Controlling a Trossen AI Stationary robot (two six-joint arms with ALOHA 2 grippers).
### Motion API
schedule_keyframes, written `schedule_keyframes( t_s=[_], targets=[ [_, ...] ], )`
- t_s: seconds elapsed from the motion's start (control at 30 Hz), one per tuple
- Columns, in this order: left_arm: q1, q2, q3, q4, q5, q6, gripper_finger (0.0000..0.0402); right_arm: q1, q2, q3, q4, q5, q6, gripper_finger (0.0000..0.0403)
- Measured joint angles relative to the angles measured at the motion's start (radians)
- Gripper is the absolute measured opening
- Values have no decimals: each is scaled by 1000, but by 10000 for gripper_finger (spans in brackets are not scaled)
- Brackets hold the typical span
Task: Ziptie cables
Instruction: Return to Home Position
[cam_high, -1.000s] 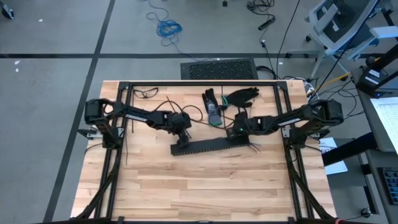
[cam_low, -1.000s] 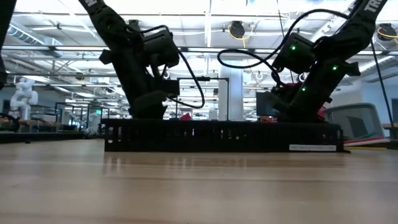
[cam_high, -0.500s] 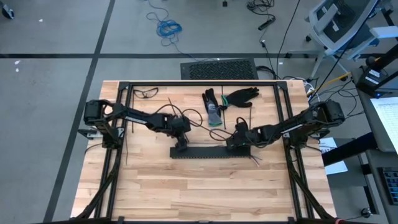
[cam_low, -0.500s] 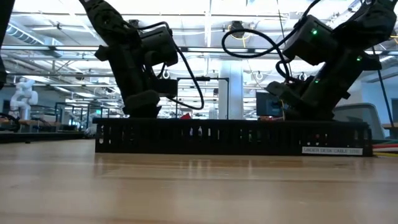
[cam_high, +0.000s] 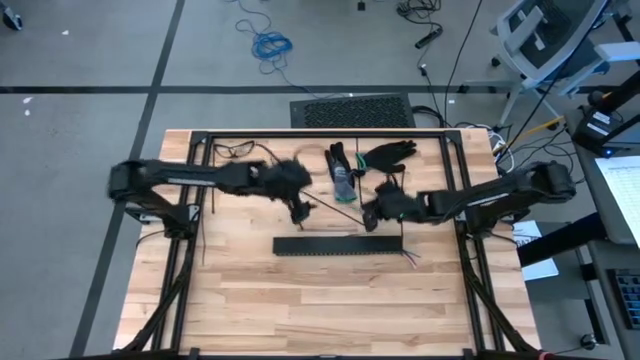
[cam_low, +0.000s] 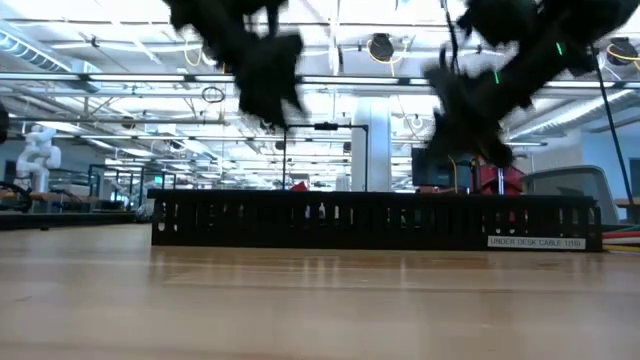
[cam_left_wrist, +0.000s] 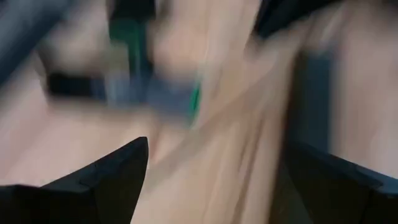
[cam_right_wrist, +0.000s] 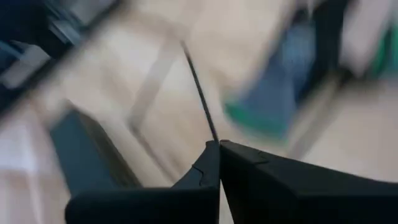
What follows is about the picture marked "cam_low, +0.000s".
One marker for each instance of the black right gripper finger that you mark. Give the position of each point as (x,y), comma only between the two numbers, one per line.
(447,140)
(490,145)

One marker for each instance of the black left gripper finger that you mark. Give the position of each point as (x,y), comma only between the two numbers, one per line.
(287,110)
(255,110)

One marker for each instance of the black raceway cover strip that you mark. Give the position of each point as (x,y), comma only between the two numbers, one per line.
(375,192)

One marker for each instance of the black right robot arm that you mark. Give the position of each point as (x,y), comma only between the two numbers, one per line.
(550,30)

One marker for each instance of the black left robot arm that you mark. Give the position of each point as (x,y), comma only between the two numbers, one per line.
(200,15)

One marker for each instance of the dark computer monitor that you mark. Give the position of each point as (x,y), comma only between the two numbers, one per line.
(435,172)

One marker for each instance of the rack of red bins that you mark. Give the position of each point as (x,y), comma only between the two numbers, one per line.
(505,180)

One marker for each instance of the white structural column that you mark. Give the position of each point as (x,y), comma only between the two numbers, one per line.
(380,150)

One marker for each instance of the black and red machine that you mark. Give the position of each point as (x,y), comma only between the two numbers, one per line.
(300,187)

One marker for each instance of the grey office chair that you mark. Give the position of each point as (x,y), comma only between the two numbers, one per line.
(575,182)

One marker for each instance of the long ceiling light bar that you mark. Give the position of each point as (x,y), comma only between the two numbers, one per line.
(125,78)

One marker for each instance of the white robot figure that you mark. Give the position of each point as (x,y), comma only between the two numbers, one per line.
(37,155)

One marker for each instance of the black camera stand frame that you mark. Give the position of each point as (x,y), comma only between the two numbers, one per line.
(326,126)

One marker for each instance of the silver ventilation duct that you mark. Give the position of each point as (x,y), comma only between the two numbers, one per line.
(30,50)
(575,115)

